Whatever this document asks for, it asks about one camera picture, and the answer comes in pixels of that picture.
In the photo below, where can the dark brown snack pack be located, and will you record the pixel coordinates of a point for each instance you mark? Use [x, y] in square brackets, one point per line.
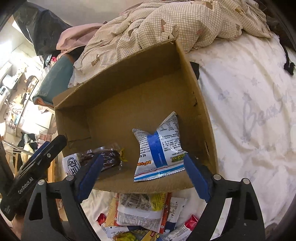
[112, 156]

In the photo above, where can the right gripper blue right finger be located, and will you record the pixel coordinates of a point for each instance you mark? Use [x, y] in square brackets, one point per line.
[201, 179]

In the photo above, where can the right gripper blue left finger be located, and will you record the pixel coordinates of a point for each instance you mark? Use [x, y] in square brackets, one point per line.
[85, 180]

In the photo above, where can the white red-edged snack bag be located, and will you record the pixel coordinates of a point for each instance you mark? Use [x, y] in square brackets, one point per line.
[149, 211]

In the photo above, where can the black cord tassel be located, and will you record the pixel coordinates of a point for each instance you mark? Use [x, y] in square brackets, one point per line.
[288, 65]

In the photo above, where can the white blue small packet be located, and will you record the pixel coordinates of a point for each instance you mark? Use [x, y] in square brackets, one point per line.
[176, 206]

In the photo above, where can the red white snack bar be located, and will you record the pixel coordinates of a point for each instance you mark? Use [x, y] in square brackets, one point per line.
[182, 232]

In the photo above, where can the blue white snack bag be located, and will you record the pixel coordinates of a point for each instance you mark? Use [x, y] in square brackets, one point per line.
[160, 153]

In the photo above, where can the yellow snack bag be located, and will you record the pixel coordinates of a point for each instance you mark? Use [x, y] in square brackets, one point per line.
[125, 236]

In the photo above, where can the teal cushion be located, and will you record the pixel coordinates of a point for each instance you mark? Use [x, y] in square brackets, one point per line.
[55, 82]

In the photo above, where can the beige checkered quilt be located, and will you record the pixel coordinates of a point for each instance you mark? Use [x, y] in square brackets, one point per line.
[195, 24]

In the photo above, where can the black plastic bag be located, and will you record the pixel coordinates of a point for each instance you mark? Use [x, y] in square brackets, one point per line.
[41, 27]

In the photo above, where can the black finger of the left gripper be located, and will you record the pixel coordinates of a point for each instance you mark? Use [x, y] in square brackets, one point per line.
[44, 150]

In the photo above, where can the pink cloth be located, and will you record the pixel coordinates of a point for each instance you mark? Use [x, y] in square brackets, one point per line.
[75, 37]

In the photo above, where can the brown cardboard box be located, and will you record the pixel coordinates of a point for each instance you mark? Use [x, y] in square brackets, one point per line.
[139, 91]

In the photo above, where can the white floral bed sheet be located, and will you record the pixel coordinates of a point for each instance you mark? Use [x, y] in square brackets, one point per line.
[251, 103]

